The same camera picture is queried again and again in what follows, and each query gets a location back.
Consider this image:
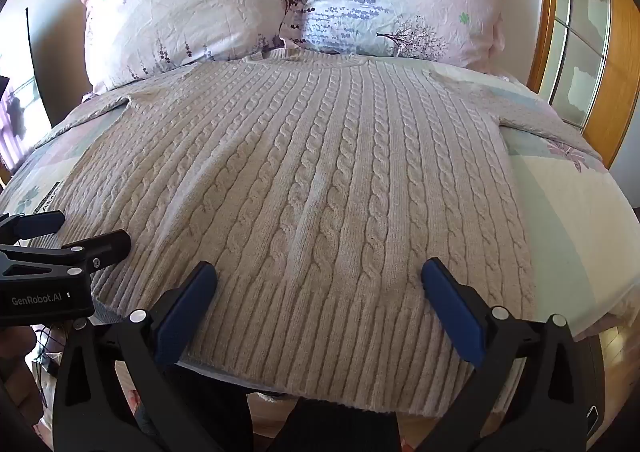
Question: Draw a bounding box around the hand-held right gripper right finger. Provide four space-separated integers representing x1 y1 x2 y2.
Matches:
417 257 603 452

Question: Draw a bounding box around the floral bed sheet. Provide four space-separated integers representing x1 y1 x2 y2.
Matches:
0 55 638 380

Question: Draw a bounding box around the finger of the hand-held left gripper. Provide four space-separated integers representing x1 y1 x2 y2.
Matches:
0 229 132 278
0 211 66 245

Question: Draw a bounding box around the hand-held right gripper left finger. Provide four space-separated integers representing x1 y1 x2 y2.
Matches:
52 261 236 452

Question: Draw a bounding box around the wooden headboard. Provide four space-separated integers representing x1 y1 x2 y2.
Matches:
487 0 558 94

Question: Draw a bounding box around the beige cable-knit sweater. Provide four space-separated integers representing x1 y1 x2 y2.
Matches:
31 48 538 418

